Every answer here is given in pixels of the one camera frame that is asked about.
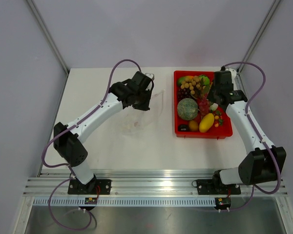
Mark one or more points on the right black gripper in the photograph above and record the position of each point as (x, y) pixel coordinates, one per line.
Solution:
(210, 97)

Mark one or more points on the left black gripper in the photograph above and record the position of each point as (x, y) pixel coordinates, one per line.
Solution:
(145, 107)

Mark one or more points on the pink red grape bunch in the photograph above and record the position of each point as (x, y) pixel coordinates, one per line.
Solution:
(204, 106)

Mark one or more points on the yellow mango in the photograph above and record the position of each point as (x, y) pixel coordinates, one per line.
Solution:
(206, 123)

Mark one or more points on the clear zip top bag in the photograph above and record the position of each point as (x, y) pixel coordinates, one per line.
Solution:
(133, 120)

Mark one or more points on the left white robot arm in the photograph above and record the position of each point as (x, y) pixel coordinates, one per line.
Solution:
(70, 138)

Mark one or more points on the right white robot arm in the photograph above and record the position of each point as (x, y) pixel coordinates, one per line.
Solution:
(264, 162)

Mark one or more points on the white garlic bulb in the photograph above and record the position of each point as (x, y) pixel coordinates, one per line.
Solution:
(213, 107)

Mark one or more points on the green leafy vegetable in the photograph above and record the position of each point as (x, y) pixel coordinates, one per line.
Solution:
(204, 80)

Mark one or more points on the tan longan bunch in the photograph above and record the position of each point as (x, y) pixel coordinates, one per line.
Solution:
(194, 86)

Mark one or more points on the green netted melon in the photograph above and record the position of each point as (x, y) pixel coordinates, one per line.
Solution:
(187, 109)

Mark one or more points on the dark red grape bunch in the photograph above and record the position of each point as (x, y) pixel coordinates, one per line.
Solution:
(183, 93)

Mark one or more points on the small orange fruit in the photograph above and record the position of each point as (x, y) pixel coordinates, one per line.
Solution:
(193, 126)

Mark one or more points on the black dark fruit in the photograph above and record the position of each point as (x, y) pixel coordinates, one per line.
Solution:
(183, 128)

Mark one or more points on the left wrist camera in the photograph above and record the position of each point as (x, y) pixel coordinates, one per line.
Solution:
(150, 75)

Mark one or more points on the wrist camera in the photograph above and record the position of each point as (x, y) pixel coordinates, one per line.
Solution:
(232, 71)
(150, 75)

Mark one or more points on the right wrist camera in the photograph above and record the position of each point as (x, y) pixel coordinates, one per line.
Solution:
(232, 71)

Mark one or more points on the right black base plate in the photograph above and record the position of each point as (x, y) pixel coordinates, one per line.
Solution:
(210, 187)

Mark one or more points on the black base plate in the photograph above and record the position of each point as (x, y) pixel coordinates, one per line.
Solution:
(98, 186)
(210, 187)

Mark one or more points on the aluminium rail beam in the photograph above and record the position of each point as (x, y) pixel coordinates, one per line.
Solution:
(144, 183)

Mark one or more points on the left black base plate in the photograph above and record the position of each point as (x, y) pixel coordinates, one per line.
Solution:
(98, 186)

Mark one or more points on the left aluminium frame post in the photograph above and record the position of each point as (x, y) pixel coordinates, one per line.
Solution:
(47, 35)

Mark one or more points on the aluminium frame post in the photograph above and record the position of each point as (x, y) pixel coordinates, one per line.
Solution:
(47, 35)
(261, 30)

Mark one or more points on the right aluminium frame post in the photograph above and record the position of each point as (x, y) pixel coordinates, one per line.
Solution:
(261, 30)

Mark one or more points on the white slotted cable duct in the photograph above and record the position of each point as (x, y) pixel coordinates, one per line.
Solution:
(126, 201)

